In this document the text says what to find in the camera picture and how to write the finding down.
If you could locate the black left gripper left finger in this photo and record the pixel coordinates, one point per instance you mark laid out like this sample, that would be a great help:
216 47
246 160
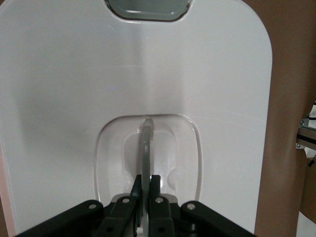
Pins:
118 217

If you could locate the brown table mat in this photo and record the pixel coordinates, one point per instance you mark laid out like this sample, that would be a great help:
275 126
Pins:
284 74

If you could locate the silver base connector plate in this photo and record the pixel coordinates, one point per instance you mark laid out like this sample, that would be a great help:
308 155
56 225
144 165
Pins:
307 134

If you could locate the white box lid grey clips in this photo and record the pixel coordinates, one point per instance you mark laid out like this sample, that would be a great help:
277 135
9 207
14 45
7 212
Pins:
74 74

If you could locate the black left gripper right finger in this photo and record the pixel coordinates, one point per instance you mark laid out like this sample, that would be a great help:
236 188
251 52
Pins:
160 217

